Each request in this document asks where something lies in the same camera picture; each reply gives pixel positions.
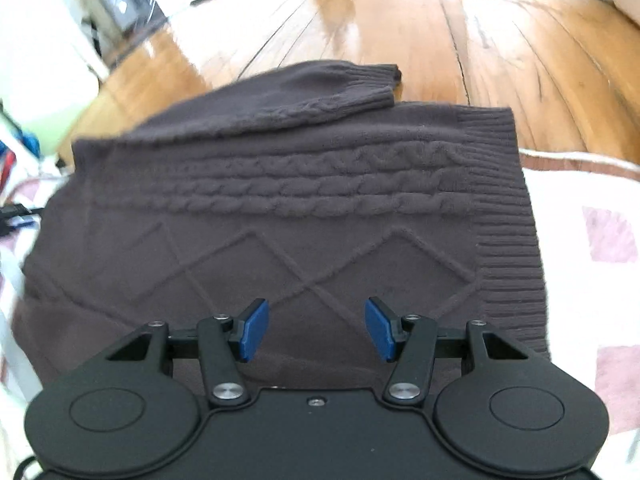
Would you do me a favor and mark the dark brown knit sweater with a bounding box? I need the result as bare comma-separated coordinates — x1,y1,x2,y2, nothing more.
13,61,548,388

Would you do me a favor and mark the checkered plaid blanket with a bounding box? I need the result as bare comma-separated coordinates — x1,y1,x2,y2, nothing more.
1,148,639,479

